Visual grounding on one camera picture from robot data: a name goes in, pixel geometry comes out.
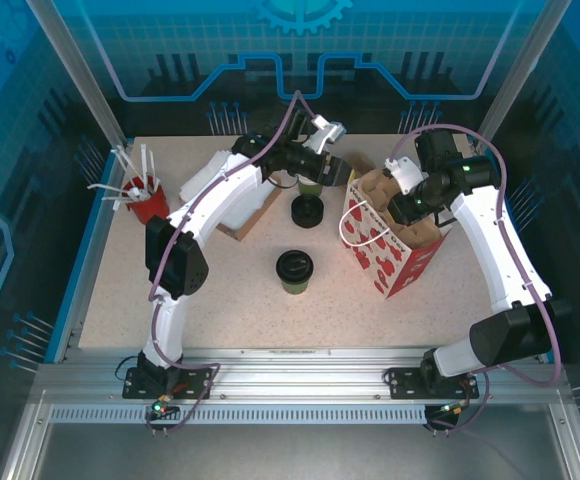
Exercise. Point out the red plastic cup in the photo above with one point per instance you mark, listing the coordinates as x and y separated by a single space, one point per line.
152 210

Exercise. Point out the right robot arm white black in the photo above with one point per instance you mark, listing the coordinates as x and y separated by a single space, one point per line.
495 250

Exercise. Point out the red white paper gift bag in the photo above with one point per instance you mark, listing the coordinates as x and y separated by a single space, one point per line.
395 260

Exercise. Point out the white wrapped stirrer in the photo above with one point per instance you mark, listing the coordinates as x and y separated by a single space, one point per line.
127 164
107 188
144 162
152 172
120 198

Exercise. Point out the steel bottom plate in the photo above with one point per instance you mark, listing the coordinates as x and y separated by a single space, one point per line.
295 455

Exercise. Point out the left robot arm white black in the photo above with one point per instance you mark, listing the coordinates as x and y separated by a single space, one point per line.
220 200

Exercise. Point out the small led circuit board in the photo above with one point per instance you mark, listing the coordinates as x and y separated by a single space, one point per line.
162 407
455 409

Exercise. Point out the aluminium frame post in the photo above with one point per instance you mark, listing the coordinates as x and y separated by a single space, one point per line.
75 60
522 60

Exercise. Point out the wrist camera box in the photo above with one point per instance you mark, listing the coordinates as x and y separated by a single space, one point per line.
327 132
405 172

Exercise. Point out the aluminium mounting rail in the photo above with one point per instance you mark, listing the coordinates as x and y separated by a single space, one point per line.
295 380

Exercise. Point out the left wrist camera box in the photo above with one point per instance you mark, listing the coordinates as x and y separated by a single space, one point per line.
327 132

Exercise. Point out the black plastic cup lid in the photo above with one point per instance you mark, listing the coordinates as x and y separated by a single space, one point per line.
307 205
307 219
295 265
307 225

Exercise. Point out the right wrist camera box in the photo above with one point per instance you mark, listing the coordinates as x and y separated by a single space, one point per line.
405 172

